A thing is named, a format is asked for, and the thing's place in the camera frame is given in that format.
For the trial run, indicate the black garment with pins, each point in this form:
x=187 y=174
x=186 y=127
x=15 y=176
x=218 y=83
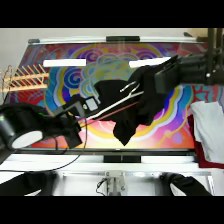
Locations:
x=146 y=100

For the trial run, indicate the wooden rack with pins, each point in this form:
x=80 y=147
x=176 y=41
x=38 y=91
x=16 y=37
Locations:
x=26 y=79

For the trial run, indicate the grey garment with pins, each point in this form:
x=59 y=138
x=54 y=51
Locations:
x=210 y=130

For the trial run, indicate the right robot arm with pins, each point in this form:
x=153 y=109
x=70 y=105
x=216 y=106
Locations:
x=200 y=68

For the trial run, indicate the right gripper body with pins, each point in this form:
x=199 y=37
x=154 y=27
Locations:
x=168 y=76

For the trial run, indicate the silver frame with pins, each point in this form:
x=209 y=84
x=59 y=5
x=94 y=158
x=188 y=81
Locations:
x=115 y=184

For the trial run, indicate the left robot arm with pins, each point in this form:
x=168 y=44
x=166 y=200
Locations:
x=20 y=120

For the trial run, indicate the white clothes hanger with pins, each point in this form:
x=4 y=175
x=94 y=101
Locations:
x=113 y=106

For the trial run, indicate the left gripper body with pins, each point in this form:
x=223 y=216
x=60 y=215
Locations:
x=71 y=126

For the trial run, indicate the red garment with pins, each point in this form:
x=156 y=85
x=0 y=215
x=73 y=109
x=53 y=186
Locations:
x=203 y=156

